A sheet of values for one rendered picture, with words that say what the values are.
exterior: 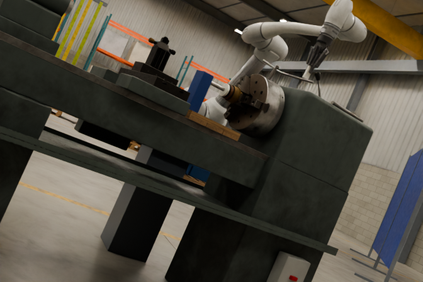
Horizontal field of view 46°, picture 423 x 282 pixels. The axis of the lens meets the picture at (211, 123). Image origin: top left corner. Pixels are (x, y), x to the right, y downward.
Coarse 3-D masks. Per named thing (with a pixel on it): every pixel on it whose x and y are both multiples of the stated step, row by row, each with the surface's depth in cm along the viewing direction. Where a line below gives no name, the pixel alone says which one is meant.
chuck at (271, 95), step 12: (252, 84) 261; (264, 84) 253; (252, 96) 257; (264, 96) 249; (276, 96) 252; (252, 108) 254; (276, 108) 251; (240, 120) 258; (252, 120) 250; (264, 120) 250; (240, 132) 263; (252, 132) 256
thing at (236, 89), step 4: (232, 88) 251; (236, 88) 252; (228, 92) 250; (232, 92) 250; (236, 92) 251; (240, 92) 253; (224, 96) 251; (228, 96) 251; (232, 96) 251; (236, 96) 252; (228, 100) 253; (232, 100) 252; (236, 100) 252
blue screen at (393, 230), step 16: (416, 160) 908; (400, 176) 1063; (416, 176) 806; (400, 192) 944; (416, 192) 728; (400, 208) 835; (416, 208) 668; (384, 224) 995; (400, 224) 751; (384, 240) 862; (400, 240) 670; (368, 256) 1051; (384, 256) 783
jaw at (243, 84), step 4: (244, 76) 263; (240, 80) 264; (244, 80) 261; (248, 80) 263; (240, 84) 259; (244, 84) 260; (248, 84) 262; (240, 88) 258; (244, 88) 259; (248, 88) 261; (244, 92) 259; (248, 92) 261
